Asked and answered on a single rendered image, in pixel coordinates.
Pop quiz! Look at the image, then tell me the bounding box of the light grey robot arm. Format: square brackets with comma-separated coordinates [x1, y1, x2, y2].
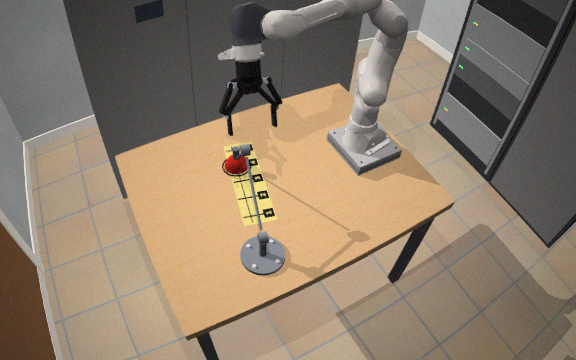
[218, 0, 408, 156]

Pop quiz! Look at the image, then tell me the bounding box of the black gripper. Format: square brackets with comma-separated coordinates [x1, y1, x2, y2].
[219, 59, 283, 136]

